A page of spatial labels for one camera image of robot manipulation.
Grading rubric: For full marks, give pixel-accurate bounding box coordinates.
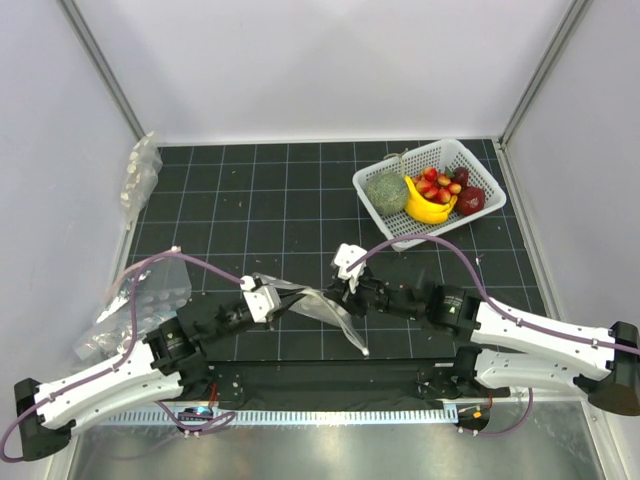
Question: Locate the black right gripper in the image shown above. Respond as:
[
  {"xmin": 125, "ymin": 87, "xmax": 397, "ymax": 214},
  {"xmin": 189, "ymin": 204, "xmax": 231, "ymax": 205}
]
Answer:
[{"xmin": 323, "ymin": 267, "xmax": 422, "ymax": 322}]

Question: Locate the clear dotted zip bag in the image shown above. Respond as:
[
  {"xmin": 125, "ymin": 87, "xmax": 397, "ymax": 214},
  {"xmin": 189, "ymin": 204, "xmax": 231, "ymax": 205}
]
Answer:
[{"xmin": 254, "ymin": 273, "xmax": 370, "ymax": 358}]

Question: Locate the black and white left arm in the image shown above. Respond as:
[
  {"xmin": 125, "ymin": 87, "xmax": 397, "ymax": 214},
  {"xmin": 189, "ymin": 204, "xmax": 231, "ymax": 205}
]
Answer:
[{"xmin": 14, "ymin": 289, "xmax": 325, "ymax": 462}]

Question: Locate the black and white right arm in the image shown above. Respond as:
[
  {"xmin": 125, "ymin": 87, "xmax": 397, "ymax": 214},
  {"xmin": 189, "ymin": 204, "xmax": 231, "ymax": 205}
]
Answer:
[{"xmin": 326, "ymin": 274, "xmax": 639, "ymax": 416}]

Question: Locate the clear bag of snacks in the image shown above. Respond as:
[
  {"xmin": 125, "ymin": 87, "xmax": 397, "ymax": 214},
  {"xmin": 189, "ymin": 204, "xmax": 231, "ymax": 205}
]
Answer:
[{"xmin": 120, "ymin": 131, "xmax": 163, "ymax": 230}]

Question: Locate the green netted melon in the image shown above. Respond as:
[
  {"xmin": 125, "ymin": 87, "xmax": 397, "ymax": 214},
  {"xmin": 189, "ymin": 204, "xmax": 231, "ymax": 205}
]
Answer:
[{"xmin": 364, "ymin": 171, "xmax": 409, "ymax": 216}]

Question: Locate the yellow banana bunch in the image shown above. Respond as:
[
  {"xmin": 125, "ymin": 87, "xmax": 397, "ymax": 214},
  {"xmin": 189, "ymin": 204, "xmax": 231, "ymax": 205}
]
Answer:
[{"xmin": 404, "ymin": 176, "xmax": 458, "ymax": 225}]

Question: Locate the white plastic basket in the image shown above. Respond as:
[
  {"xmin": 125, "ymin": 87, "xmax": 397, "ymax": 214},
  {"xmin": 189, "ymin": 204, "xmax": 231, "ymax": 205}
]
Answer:
[{"xmin": 352, "ymin": 139, "xmax": 507, "ymax": 251}]

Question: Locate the red lychee cluster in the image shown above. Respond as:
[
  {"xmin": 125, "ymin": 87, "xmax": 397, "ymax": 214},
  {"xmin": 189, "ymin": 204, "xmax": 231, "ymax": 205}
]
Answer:
[{"xmin": 411, "ymin": 167, "xmax": 463, "ymax": 204}]

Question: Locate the small dark red fruit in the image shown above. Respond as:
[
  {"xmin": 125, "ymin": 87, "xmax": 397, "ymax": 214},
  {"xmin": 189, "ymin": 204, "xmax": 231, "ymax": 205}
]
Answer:
[{"xmin": 452, "ymin": 167, "xmax": 469, "ymax": 189}]

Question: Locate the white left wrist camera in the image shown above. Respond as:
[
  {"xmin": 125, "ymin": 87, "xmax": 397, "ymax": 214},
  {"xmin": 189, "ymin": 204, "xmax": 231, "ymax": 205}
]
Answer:
[{"xmin": 240, "ymin": 275, "xmax": 282, "ymax": 323}]

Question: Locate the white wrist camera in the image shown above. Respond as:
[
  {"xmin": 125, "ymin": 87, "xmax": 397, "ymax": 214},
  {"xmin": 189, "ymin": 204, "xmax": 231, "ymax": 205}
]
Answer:
[
  {"xmin": 240, "ymin": 275, "xmax": 282, "ymax": 323},
  {"xmin": 332, "ymin": 243, "xmax": 367, "ymax": 294}
]

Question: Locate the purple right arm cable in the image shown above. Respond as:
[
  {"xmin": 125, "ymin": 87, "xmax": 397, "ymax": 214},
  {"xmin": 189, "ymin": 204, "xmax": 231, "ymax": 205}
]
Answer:
[{"xmin": 352, "ymin": 235, "xmax": 640, "ymax": 357}]

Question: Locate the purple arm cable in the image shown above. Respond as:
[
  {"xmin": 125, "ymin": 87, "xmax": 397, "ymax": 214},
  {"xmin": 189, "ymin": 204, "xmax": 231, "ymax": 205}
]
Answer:
[
  {"xmin": 0, "ymin": 250, "xmax": 251, "ymax": 461},
  {"xmin": 352, "ymin": 235, "xmax": 640, "ymax": 357}
]

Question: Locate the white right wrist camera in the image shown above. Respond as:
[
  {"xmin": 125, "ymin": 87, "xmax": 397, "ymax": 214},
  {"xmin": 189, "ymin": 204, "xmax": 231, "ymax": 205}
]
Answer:
[{"xmin": 332, "ymin": 243, "xmax": 367, "ymax": 294}]

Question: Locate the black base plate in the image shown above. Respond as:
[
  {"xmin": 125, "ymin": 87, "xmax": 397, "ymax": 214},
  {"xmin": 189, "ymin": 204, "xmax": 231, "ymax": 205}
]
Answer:
[{"xmin": 209, "ymin": 358, "xmax": 510, "ymax": 412}]

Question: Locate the white slotted cable duct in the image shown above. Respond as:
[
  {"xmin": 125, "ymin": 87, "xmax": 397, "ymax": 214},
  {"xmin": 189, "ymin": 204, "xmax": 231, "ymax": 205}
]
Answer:
[{"xmin": 104, "ymin": 404, "xmax": 458, "ymax": 427}]

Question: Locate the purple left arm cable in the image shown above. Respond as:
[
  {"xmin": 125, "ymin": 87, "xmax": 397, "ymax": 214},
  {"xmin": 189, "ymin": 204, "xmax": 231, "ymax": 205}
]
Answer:
[{"xmin": 0, "ymin": 250, "xmax": 251, "ymax": 461}]

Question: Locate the aluminium corner post left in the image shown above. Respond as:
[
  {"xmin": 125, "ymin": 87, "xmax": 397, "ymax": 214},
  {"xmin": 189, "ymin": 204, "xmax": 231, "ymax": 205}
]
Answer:
[{"xmin": 56, "ymin": 0, "xmax": 145, "ymax": 140}]

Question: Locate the aluminium corner post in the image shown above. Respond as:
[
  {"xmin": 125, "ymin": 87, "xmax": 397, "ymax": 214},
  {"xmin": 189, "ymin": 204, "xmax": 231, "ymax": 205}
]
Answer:
[
  {"xmin": 56, "ymin": 0, "xmax": 145, "ymax": 140},
  {"xmin": 498, "ymin": 0, "xmax": 592, "ymax": 150}
]

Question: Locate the aluminium corner post right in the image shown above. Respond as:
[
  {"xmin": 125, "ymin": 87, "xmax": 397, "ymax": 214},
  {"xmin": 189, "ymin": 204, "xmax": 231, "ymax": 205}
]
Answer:
[{"xmin": 498, "ymin": 0, "xmax": 592, "ymax": 150}]

